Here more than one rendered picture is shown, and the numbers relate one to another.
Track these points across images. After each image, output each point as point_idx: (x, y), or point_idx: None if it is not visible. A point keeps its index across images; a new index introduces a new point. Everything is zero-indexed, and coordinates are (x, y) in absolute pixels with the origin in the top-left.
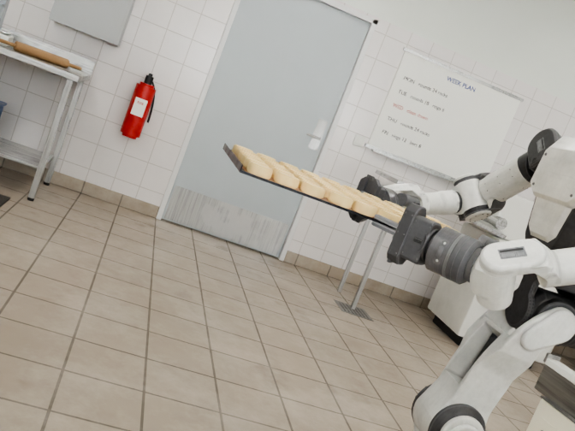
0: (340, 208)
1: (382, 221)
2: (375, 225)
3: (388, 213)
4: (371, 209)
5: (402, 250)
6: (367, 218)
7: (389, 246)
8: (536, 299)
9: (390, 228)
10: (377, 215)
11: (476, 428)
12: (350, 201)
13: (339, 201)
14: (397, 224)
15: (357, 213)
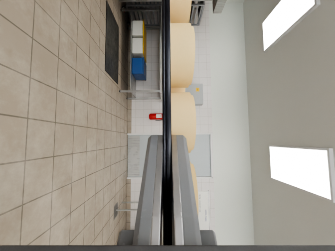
0: (165, 13)
1: (174, 162)
2: (150, 144)
3: (196, 183)
4: (191, 127)
5: None
6: (164, 108)
7: (38, 249)
8: None
9: (161, 203)
10: (184, 141)
11: None
12: (189, 61)
13: (179, 30)
14: (198, 230)
15: (168, 68)
